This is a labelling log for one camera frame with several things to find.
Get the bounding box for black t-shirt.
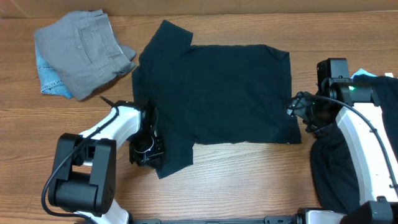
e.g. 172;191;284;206
132;21;301;179

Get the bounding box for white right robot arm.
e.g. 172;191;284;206
287;78;397;223

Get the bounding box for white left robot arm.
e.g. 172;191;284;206
41;100;165;223

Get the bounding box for pile of dark clothes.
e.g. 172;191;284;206
310;75;397;214

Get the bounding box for light blue garment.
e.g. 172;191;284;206
351;68;376;79

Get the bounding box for folded blue jeans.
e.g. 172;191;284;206
35;45;73;99

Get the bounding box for folded grey trousers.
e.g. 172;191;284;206
34;10;136;100

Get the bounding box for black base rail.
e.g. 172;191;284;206
132;215;305;224

